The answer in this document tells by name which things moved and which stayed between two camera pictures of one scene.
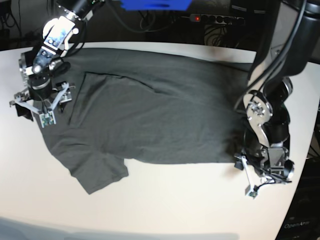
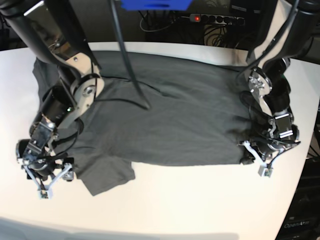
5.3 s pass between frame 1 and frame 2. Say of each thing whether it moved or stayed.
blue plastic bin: stayed
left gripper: moved
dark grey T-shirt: stayed
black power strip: stayed
